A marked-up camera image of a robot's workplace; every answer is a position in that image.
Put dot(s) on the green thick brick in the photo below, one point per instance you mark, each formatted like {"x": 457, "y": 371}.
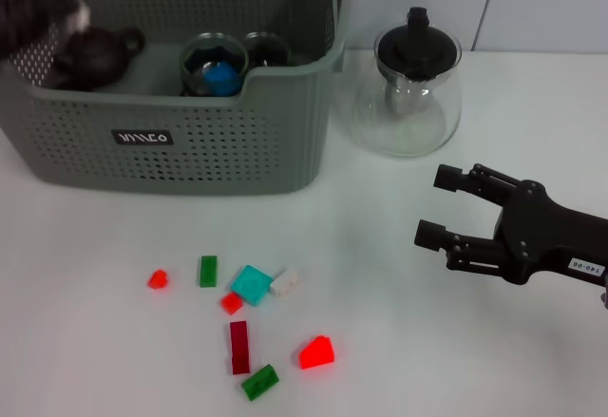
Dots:
{"x": 260, "y": 382}

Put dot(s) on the glass teacup black sleeve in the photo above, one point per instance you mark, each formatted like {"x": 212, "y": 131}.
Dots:
{"x": 271, "y": 51}
{"x": 214, "y": 51}
{"x": 186, "y": 91}

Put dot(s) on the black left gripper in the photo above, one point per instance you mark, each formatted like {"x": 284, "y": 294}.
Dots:
{"x": 33, "y": 13}

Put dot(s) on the bright red sloped brick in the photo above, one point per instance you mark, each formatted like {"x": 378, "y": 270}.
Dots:
{"x": 317, "y": 351}

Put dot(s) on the teal square plate brick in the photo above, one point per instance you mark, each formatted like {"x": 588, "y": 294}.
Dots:
{"x": 251, "y": 285}

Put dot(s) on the small red cube brick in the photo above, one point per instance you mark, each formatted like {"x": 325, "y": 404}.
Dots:
{"x": 158, "y": 279}

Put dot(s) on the grey perforated storage bin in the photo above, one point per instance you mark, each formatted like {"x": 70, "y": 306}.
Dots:
{"x": 214, "y": 160}

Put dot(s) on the dark red long brick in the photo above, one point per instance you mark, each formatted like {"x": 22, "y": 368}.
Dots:
{"x": 240, "y": 346}

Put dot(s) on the blue square plate brick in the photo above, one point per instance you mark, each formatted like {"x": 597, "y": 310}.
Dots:
{"x": 221, "y": 79}

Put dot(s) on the small red flat brick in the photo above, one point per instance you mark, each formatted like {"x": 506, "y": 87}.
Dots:
{"x": 231, "y": 303}

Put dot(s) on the dark clay teapot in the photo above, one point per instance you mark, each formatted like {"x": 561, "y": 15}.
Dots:
{"x": 100, "y": 58}

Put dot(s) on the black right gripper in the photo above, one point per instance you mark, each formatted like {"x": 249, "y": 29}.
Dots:
{"x": 541, "y": 234}

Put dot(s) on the glass teapot black lid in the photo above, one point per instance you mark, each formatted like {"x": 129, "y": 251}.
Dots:
{"x": 418, "y": 46}

